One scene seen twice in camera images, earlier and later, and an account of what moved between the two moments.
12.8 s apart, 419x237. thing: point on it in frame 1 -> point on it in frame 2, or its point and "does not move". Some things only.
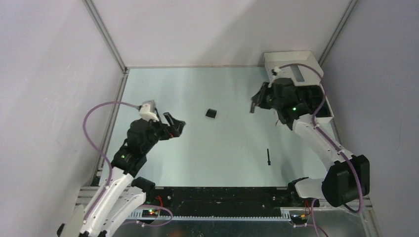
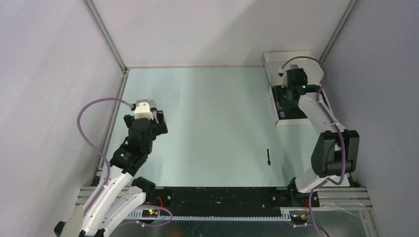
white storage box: (300, 68) does not move
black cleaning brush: (269, 161) does not move
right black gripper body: (263, 99) -> (289, 95)
